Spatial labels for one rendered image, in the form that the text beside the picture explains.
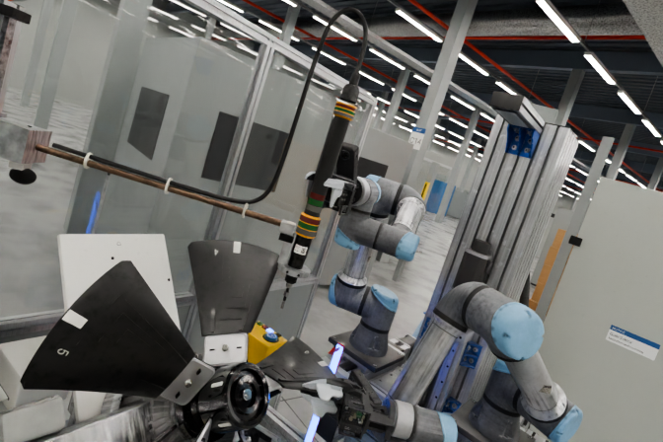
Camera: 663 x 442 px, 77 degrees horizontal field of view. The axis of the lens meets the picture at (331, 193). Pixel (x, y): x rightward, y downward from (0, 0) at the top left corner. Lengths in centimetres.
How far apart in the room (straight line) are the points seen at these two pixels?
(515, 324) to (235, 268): 64
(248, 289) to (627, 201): 198
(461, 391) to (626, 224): 125
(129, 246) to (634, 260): 220
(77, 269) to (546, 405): 119
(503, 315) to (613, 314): 152
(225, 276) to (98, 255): 29
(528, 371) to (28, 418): 103
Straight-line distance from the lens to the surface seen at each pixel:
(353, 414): 102
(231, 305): 98
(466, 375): 173
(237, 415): 89
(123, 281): 79
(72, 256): 108
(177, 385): 90
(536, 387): 126
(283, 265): 88
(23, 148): 102
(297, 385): 104
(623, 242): 250
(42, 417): 92
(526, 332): 107
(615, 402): 263
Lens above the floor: 172
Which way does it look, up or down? 6 degrees down
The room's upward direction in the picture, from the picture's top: 18 degrees clockwise
